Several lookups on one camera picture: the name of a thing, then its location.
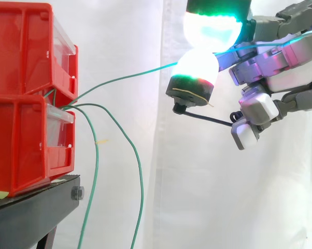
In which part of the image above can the black stand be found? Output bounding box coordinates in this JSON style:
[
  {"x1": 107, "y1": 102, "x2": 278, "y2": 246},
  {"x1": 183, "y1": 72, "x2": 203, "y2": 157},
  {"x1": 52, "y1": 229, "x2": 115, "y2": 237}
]
[{"x1": 0, "y1": 174, "x2": 86, "y2": 249}]

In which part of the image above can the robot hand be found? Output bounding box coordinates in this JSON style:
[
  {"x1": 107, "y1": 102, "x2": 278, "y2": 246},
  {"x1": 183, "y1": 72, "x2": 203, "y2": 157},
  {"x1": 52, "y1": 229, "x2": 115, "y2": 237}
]
[{"x1": 165, "y1": 0, "x2": 312, "y2": 151}]

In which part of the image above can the red bin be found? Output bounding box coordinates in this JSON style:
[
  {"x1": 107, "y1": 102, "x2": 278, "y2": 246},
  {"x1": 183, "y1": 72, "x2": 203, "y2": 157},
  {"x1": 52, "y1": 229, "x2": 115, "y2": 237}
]
[
  {"x1": 0, "y1": 94, "x2": 76, "y2": 197},
  {"x1": 0, "y1": 2, "x2": 79, "y2": 101}
]

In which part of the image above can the green cable bundle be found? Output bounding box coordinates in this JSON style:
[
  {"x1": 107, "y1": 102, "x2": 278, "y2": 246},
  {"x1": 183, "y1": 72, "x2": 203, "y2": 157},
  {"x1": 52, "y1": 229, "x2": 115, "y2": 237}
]
[{"x1": 44, "y1": 89, "x2": 145, "y2": 249}]

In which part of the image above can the thin black cable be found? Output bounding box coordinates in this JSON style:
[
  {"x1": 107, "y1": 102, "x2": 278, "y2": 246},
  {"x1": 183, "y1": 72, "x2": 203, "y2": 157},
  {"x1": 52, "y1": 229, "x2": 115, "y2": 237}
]
[{"x1": 172, "y1": 102, "x2": 243, "y2": 128}]

